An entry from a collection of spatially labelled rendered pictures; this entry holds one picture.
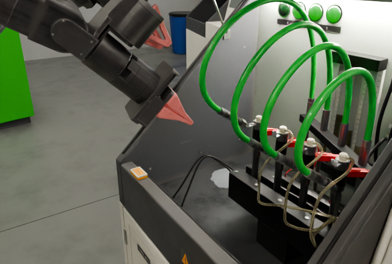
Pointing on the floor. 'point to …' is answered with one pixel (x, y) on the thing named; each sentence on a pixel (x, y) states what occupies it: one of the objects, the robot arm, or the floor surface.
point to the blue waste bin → (178, 31)
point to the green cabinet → (13, 82)
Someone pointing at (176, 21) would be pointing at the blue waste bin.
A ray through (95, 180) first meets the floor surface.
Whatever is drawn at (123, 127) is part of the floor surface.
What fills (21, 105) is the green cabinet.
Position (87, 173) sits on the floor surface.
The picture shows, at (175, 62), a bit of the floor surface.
